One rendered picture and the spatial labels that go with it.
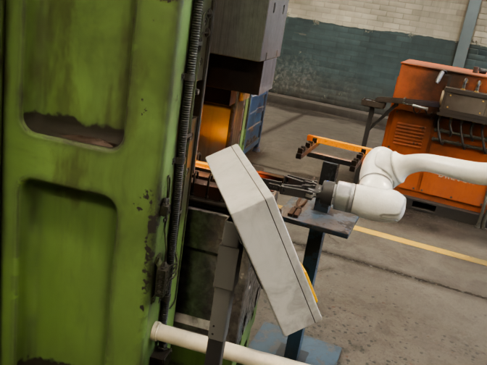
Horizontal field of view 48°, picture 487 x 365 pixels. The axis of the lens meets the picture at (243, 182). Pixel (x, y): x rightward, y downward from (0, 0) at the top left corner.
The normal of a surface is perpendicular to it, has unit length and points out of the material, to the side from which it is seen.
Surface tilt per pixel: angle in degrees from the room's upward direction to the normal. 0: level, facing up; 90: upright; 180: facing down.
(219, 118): 90
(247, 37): 90
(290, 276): 90
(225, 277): 90
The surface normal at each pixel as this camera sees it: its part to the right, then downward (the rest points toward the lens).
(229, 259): -0.22, 0.28
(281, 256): 0.19, 0.33
